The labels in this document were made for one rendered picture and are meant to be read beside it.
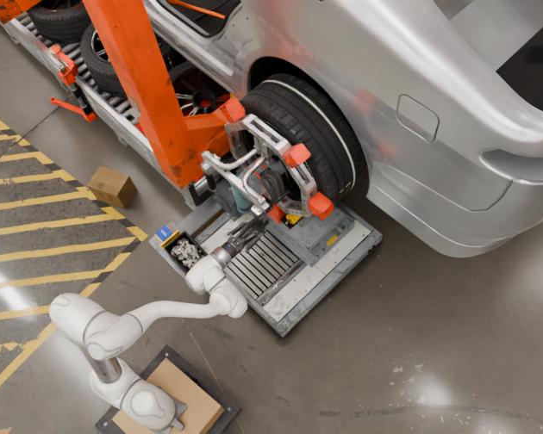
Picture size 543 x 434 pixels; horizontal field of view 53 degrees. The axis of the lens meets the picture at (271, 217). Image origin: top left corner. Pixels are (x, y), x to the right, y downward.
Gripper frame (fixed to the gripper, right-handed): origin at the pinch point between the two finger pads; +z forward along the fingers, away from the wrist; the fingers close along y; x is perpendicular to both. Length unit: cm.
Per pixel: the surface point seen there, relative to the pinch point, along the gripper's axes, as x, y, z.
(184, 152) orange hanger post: -6, -60, 4
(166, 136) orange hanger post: 12, -60, -2
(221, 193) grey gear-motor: -43, -49, 11
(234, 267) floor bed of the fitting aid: -77, -26, -7
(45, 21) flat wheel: -36, -240, 17
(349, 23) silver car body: 84, 6, 48
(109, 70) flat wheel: -32, -164, 20
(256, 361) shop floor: -83, 22, -35
